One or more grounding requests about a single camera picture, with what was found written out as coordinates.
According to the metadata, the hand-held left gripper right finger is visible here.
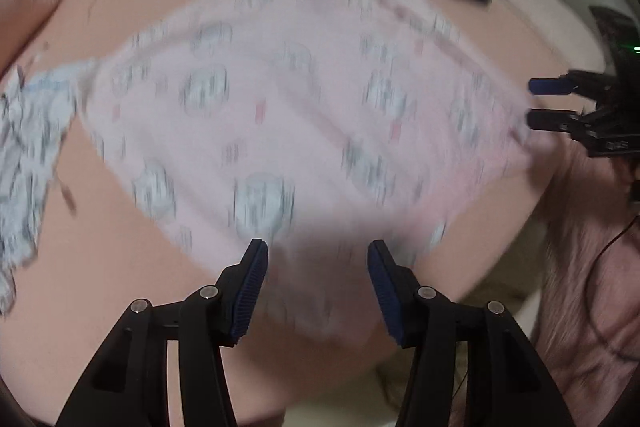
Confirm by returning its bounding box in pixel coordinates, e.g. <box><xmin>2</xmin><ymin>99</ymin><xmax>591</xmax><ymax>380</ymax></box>
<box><xmin>366</xmin><ymin>239</ymin><xmax>576</xmax><ymax>427</ymax></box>

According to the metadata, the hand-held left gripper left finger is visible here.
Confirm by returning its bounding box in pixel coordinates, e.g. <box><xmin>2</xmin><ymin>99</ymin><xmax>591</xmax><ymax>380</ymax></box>
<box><xmin>55</xmin><ymin>238</ymin><xmax>269</xmax><ymax>427</ymax></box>

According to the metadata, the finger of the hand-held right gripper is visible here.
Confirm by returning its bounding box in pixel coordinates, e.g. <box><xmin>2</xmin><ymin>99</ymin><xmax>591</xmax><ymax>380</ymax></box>
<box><xmin>528</xmin><ymin>69</ymin><xmax>621</xmax><ymax>100</ymax></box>
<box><xmin>527</xmin><ymin>108</ymin><xmax>601</xmax><ymax>138</ymax></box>

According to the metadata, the pink printed pajama garment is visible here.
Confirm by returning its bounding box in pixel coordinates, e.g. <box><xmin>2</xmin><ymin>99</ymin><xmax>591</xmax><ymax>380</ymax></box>
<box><xmin>75</xmin><ymin>0</ymin><xmax>556</xmax><ymax>343</ymax></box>

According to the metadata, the bed with pink sheet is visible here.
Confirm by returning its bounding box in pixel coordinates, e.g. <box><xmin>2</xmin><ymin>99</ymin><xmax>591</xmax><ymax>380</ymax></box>
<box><xmin>0</xmin><ymin>0</ymin><xmax>616</xmax><ymax>427</ymax></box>

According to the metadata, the light blue printed garment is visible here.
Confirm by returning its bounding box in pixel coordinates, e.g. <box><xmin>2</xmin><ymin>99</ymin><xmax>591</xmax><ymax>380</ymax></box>
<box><xmin>0</xmin><ymin>59</ymin><xmax>98</xmax><ymax>313</ymax></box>

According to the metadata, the black cable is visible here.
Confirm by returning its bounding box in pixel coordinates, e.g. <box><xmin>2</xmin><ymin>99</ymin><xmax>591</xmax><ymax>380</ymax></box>
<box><xmin>585</xmin><ymin>214</ymin><xmax>640</xmax><ymax>358</ymax></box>

